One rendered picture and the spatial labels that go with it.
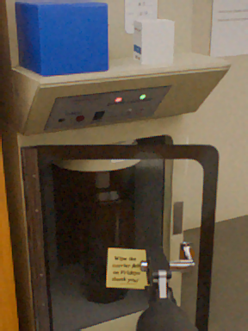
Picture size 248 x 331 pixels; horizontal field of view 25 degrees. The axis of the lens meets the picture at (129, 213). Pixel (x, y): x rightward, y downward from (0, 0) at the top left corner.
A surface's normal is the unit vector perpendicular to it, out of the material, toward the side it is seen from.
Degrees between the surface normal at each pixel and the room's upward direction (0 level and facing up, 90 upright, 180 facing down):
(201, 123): 90
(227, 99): 90
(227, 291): 0
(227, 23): 90
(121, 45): 90
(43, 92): 135
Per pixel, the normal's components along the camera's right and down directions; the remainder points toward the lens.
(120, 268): 0.01, 0.40
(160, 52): 0.24, 0.39
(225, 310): 0.00, -0.91
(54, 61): 0.47, 0.36
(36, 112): 0.33, 0.90
